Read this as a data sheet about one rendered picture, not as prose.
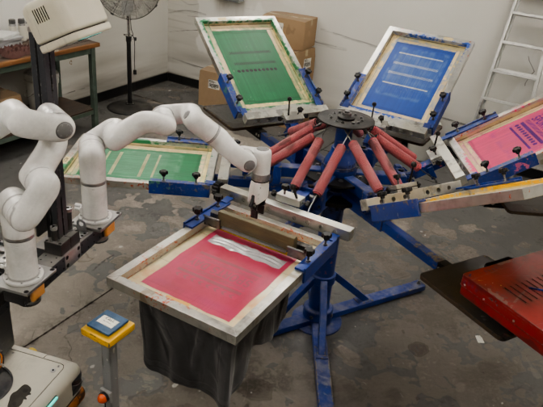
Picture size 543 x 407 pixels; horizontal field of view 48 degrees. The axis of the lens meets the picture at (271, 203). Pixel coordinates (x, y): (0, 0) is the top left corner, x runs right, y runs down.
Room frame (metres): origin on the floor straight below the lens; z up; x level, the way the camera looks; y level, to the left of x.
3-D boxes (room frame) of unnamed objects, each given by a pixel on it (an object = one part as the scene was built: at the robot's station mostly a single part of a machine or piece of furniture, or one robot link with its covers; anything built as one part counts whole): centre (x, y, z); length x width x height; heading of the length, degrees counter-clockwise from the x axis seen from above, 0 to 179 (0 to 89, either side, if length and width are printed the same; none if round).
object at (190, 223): (2.45, 0.28, 0.98); 0.30 x 0.05 x 0.07; 152
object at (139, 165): (3.01, 0.56, 1.05); 1.08 x 0.61 x 0.23; 92
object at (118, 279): (2.11, 0.15, 0.97); 0.79 x 0.58 x 0.04; 152
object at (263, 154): (2.29, 0.09, 1.35); 0.15 x 0.10 x 0.11; 109
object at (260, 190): (2.29, 0.06, 1.22); 0.10 x 0.07 x 0.11; 153
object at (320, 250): (2.19, -0.21, 0.98); 0.30 x 0.05 x 0.07; 152
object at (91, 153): (2.09, 0.68, 1.37); 0.13 x 0.10 x 0.16; 19
